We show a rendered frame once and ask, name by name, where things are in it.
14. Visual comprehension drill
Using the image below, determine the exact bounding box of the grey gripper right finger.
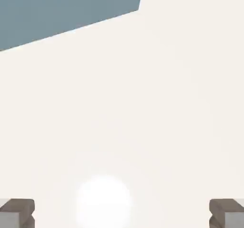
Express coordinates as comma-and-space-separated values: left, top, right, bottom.
209, 198, 244, 228

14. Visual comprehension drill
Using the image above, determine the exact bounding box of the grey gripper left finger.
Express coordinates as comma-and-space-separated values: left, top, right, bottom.
0, 198, 36, 228

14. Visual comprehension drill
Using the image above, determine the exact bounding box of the blue-grey painted cabinet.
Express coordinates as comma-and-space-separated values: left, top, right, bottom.
0, 0, 144, 52

